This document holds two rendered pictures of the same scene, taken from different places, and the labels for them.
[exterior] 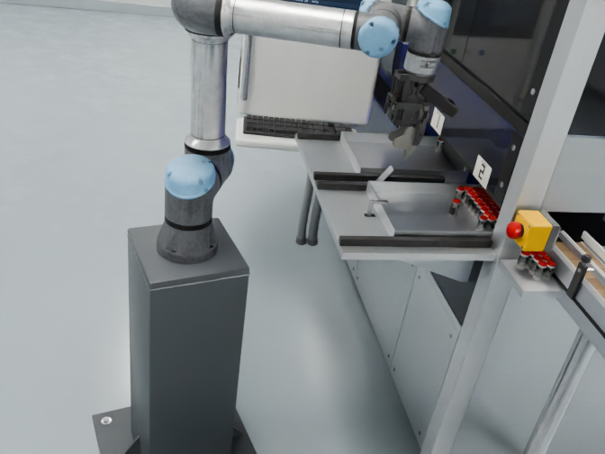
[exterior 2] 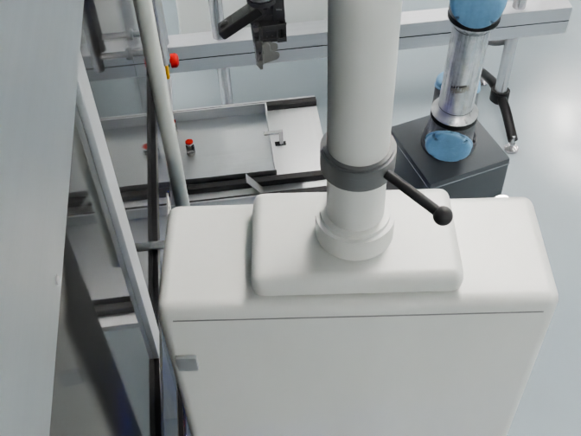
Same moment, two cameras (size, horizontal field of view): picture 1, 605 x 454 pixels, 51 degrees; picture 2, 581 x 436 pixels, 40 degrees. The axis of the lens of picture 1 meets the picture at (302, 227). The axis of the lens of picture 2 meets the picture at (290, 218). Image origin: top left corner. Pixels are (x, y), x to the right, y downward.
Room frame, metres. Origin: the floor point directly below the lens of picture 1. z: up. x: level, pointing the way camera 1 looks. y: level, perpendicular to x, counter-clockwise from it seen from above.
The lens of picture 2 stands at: (3.01, 0.09, 2.36)
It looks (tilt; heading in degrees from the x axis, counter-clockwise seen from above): 49 degrees down; 189
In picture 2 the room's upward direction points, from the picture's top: 3 degrees counter-clockwise
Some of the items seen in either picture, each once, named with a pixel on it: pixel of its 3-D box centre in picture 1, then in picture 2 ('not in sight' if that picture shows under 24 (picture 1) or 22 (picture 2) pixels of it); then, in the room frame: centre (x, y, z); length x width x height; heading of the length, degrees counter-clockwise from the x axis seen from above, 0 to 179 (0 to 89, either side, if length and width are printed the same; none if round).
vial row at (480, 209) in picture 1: (477, 209); not in sight; (1.56, -0.47, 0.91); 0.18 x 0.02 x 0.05; 14
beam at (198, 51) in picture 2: not in sight; (363, 35); (0.45, 0.00, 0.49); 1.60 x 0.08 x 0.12; 104
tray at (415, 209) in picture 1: (439, 211); (207, 146); (1.53, -0.36, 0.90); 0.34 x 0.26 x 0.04; 104
